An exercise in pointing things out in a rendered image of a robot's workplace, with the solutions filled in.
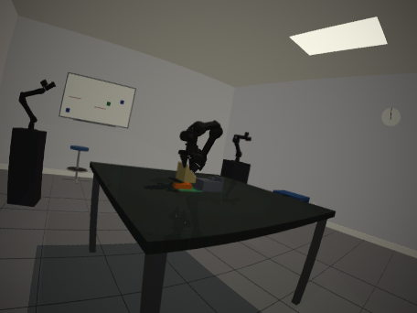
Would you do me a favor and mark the orange l-shaped part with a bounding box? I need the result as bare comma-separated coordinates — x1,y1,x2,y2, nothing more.
174,182,192,189

